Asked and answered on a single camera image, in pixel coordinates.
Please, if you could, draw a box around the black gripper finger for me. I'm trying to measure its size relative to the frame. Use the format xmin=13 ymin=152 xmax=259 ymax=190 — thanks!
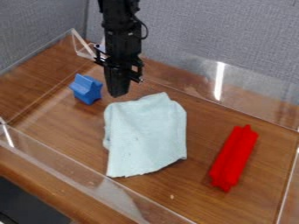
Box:
xmin=104 ymin=66 xmax=117 ymax=97
xmin=117 ymin=70 xmax=130 ymax=95

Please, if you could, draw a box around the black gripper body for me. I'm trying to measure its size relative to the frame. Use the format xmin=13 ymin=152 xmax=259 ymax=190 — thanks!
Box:
xmin=96 ymin=52 xmax=144 ymax=83

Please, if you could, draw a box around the light blue cloth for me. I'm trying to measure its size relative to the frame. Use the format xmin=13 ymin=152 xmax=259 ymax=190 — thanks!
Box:
xmin=102 ymin=93 xmax=187 ymax=178

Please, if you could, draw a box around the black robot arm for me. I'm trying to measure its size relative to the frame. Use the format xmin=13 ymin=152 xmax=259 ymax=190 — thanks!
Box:
xmin=93 ymin=0 xmax=145 ymax=97

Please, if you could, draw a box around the red object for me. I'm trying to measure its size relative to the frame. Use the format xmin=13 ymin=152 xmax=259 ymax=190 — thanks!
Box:
xmin=209 ymin=125 xmax=257 ymax=192

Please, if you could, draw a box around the blue star-shaped block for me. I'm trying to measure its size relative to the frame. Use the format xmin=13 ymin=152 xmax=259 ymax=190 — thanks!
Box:
xmin=69 ymin=73 xmax=102 ymax=105

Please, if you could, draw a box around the clear acrylic back barrier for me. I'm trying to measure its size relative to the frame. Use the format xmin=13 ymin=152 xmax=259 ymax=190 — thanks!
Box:
xmin=129 ymin=52 xmax=299 ymax=132

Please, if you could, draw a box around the clear acrylic barrier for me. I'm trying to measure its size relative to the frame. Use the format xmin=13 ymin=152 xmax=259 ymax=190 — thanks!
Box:
xmin=0 ymin=118 xmax=195 ymax=224
xmin=129 ymin=52 xmax=299 ymax=132
xmin=275 ymin=146 xmax=299 ymax=224

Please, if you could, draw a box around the clear acrylic front barrier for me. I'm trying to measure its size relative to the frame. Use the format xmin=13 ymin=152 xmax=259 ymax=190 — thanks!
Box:
xmin=0 ymin=118 xmax=195 ymax=224

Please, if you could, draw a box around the clear acrylic right barrier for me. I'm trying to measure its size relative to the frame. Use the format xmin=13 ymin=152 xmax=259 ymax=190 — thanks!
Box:
xmin=275 ymin=146 xmax=299 ymax=224

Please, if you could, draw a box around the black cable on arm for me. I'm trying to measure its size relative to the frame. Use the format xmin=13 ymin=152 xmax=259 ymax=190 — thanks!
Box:
xmin=134 ymin=17 xmax=149 ymax=40

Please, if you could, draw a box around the clear acrylic corner bracket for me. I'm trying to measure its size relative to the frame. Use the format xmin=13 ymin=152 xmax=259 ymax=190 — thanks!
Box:
xmin=69 ymin=29 xmax=106 ymax=61

